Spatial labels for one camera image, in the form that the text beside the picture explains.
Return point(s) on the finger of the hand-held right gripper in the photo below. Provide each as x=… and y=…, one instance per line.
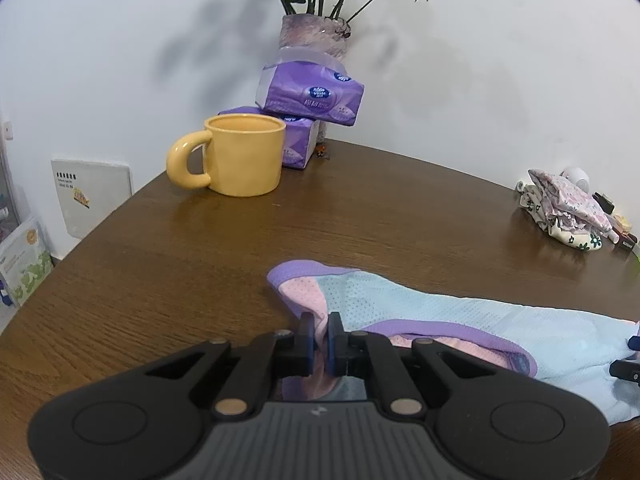
x=625, y=371
x=635, y=341

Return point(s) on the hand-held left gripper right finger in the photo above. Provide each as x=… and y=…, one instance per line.
x=331, y=350

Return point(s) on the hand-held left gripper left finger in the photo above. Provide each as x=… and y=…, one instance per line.
x=312, y=350

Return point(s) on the pink blue mesh vest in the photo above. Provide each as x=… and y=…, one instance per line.
x=450, y=320

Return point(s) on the dark labelled box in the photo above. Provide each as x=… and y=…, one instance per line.
x=627, y=242

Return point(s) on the white tube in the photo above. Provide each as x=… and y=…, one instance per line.
x=614, y=235

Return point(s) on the cream green-flower folded cloth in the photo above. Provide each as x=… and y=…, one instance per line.
x=575, y=240

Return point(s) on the lilac ruffled folded cloth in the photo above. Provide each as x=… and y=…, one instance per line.
x=560, y=222

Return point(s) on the black charger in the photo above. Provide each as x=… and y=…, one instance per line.
x=604, y=202

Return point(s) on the white round speaker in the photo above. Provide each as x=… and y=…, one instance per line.
x=576, y=177

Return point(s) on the small orange charm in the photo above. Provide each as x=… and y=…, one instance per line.
x=321, y=150

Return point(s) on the yellow mug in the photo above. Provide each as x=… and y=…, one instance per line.
x=245, y=160

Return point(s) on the purple tissue pack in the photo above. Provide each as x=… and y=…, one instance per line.
x=297, y=142
x=310, y=92

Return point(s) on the white green printed bag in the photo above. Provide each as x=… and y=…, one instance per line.
x=25, y=265

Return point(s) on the lilac textured vase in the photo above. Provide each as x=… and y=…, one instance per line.
x=312, y=32

